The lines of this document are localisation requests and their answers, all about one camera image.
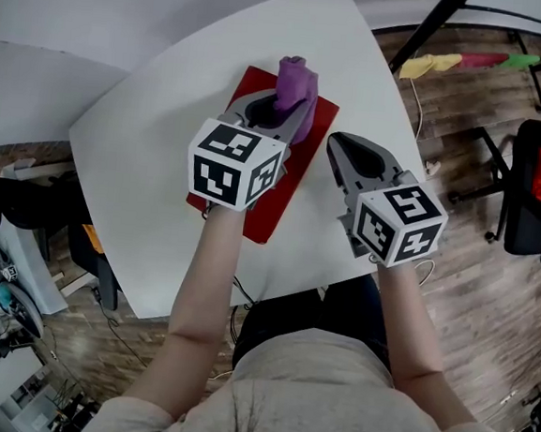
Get orange cloth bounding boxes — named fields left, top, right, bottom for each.
left=78, top=222, right=106, bottom=254

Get magenta cloth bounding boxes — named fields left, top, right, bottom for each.
left=457, top=50, right=510, bottom=73

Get green cloth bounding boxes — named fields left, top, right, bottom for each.
left=497, top=51, right=541, bottom=74

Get person's black trousers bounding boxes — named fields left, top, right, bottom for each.
left=231, top=263, right=400, bottom=381

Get person's right forearm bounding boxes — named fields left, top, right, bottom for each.
left=367, top=260, right=454, bottom=381

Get person's left forearm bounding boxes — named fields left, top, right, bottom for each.
left=164, top=201, right=247, bottom=350

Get light blue table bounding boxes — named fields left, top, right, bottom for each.
left=0, top=218, right=77, bottom=319

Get thin white cord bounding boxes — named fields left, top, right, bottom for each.
left=402, top=79, right=428, bottom=141

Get round dark tray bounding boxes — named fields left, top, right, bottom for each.
left=0, top=276, right=50, bottom=340

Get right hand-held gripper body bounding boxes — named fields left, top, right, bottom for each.
left=332, top=164, right=453, bottom=274

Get person's beige shirt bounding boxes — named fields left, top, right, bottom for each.
left=86, top=310, right=523, bottom=432

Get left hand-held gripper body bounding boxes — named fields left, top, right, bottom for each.
left=183, top=109, right=294, bottom=216

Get purple cloth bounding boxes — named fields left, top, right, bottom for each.
left=270, top=54, right=322, bottom=148

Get yellow cloth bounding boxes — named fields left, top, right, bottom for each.
left=398, top=49, right=463, bottom=86

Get red book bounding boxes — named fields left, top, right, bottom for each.
left=182, top=60, right=344, bottom=251

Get black mesh office chair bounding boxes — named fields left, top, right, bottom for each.
left=441, top=42, right=541, bottom=267

